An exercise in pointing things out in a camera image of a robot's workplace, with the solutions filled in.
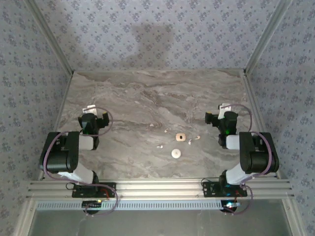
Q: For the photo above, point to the white round charging case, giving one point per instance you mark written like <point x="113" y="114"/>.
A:
<point x="176" y="153"/>

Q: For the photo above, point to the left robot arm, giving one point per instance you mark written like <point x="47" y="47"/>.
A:
<point x="61" y="157"/>

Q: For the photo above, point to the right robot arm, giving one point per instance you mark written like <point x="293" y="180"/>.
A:
<point x="258" y="157"/>

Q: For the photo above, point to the black controller board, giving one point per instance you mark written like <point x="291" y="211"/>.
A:
<point x="230" y="205"/>
<point x="92" y="204"/>

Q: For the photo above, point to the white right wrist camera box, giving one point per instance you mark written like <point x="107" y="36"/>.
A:
<point x="222" y="110"/>

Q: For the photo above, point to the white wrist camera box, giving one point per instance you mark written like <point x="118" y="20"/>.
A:
<point x="89" y="109"/>
<point x="222" y="110"/>

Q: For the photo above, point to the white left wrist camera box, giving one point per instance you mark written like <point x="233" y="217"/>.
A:
<point x="89" y="109"/>

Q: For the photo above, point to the aluminium table side rail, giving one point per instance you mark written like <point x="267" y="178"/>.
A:
<point x="63" y="98"/>
<point x="253" y="98"/>

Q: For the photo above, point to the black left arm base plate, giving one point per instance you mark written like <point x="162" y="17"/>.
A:
<point x="110" y="188"/>

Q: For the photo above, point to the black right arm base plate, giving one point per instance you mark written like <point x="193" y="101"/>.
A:
<point x="209" y="190"/>

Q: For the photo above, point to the aluminium mounting rail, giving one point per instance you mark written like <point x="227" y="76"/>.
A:
<point x="160" y="188"/>

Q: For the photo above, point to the aluminium frame post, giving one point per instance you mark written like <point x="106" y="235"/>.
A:
<point x="265" y="37"/>
<point x="50" y="37"/>

